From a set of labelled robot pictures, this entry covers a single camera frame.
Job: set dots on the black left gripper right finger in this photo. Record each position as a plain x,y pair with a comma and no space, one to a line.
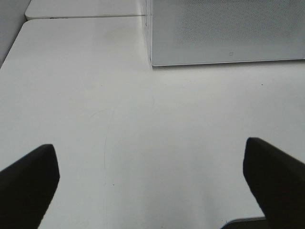
277,181

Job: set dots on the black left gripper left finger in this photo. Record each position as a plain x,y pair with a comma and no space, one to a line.
27,188

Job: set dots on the white microwave door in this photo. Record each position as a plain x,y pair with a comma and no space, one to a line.
183,32

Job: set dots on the white microwave oven body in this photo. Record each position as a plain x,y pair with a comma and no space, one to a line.
147,33

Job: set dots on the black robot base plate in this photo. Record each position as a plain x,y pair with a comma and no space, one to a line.
247,223

